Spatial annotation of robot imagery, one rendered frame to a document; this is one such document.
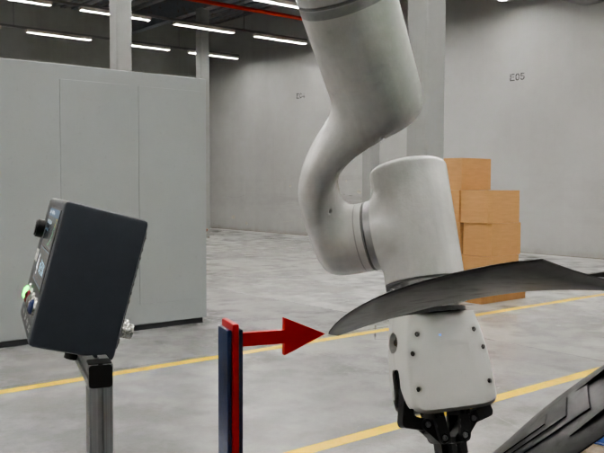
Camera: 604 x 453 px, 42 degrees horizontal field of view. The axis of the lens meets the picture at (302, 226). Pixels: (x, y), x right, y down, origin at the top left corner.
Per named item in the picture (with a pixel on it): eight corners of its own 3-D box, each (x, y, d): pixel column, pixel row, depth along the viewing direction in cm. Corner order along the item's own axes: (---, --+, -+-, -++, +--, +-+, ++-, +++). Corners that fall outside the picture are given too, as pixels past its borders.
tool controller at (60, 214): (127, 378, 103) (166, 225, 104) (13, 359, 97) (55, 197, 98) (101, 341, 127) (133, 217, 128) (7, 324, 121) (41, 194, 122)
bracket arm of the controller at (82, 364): (113, 387, 97) (112, 363, 96) (88, 389, 96) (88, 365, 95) (90, 350, 119) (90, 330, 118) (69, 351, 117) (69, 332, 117)
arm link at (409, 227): (368, 286, 80) (458, 270, 77) (351, 164, 83) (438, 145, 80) (387, 293, 88) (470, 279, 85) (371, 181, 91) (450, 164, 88)
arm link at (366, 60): (217, 39, 71) (320, 297, 86) (388, -10, 66) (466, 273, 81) (240, 7, 78) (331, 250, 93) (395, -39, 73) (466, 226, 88)
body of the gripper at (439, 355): (402, 299, 77) (419, 415, 74) (489, 293, 81) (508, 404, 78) (368, 311, 84) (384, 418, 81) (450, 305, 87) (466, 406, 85)
